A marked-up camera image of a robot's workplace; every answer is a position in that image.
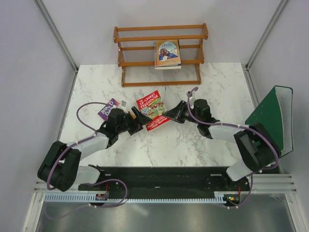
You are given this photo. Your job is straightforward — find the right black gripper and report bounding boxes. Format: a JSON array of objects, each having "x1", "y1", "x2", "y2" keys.
[{"x1": 162, "y1": 100, "x2": 200, "y2": 125}]

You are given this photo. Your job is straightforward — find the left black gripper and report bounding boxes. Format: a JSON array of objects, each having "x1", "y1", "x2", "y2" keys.
[{"x1": 116, "y1": 106, "x2": 152, "y2": 135}]

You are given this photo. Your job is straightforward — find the red Treehouse book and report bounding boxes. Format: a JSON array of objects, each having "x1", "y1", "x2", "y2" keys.
[{"x1": 136, "y1": 90, "x2": 170, "y2": 131}]

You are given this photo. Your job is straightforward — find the Nineteen Eighty-Four blue book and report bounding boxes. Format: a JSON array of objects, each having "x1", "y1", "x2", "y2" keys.
[{"x1": 154, "y1": 39, "x2": 183, "y2": 70}]

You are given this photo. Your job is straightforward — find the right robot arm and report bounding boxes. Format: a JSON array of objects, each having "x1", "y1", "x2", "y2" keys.
[{"x1": 163, "y1": 99, "x2": 281, "y2": 190}]

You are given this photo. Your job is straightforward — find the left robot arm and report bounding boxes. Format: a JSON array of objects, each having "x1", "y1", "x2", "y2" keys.
[{"x1": 37, "y1": 107, "x2": 152, "y2": 192}]

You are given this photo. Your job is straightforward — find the Roald Dahl yellow purple book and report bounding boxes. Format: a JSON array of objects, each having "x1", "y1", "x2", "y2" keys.
[{"x1": 98, "y1": 98, "x2": 119, "y2": 121}]

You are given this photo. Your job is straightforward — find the wooden book rack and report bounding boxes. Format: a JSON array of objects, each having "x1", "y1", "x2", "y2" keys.
[{"x1": 113, "y1": 23, "x2": 209, "y2": 87}]

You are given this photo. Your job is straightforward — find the green lever arch file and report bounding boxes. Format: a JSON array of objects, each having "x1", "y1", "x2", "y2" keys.
[{"x1": 245, "y1": 86, "x2": 294, "y2": 156}]

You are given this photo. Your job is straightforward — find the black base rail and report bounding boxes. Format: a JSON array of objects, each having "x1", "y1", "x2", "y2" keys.
[{"x1": 78, "y1": 166, "x2": 247, "y2": 198}]

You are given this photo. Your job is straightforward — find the right aluminium frame post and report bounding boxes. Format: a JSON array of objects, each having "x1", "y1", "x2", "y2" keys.
[{"x1": 244, "y1": 0, "x2": 290, "y2": 71}]

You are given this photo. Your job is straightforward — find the white slotted cable duct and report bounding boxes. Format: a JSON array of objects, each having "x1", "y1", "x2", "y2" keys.
[{"x1": 44, "y1": 192, "x2": 233, "y2": 203}]

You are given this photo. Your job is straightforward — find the aluminium front rail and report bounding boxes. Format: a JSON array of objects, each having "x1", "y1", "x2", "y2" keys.
[{"x1": 34, "y1": 174, "x2": 297, "y2": 194}]

